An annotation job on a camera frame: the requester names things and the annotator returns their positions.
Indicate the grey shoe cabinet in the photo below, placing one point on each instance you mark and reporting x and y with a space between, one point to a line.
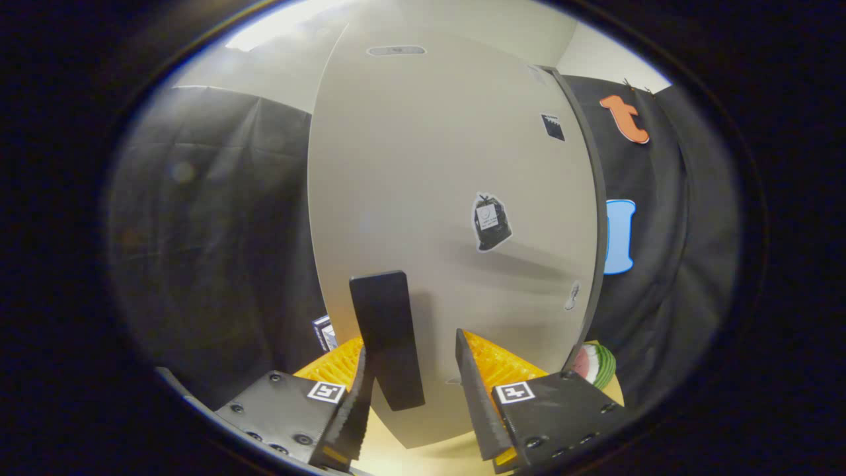
599 218

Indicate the white shoe cabinet door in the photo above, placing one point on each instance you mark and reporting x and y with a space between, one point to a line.
410 165

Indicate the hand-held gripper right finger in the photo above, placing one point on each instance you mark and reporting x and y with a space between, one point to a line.
476 403

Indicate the stack of books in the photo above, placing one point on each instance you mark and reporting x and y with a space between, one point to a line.
325 334

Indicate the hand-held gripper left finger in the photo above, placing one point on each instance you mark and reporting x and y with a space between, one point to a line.
353 416

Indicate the toy watermelon slice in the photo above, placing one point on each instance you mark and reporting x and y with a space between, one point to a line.
598 365

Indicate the black backdrop cloth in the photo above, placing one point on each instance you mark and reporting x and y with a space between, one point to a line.
211 231

